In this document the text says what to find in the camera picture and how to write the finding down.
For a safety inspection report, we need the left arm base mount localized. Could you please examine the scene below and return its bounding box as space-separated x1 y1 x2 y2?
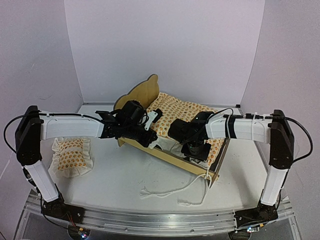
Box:
40 194 85 224

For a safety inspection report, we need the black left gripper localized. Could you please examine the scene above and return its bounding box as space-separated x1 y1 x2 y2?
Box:
122 122 158 149

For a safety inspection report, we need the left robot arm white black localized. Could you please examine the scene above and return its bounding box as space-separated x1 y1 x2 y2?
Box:
3 100 163 219

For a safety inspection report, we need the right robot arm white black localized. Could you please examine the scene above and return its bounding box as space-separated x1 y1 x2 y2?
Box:
168 109 314 222

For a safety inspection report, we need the wooden pet bed frame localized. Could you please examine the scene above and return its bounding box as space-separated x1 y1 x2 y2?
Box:
113 74 230 183

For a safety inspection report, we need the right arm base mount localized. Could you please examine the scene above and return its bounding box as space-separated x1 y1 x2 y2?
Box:
234 200 278 230

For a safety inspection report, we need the small duck print pillow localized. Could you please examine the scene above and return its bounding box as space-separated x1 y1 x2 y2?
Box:
50 137 94 178

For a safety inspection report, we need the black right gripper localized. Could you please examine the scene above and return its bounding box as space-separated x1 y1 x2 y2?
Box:
181 139 212 162

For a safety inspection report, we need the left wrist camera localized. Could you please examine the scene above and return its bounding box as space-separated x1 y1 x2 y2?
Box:
144 108 163 131

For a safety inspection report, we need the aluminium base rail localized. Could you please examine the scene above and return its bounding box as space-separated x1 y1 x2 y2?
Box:
13 183 302 240

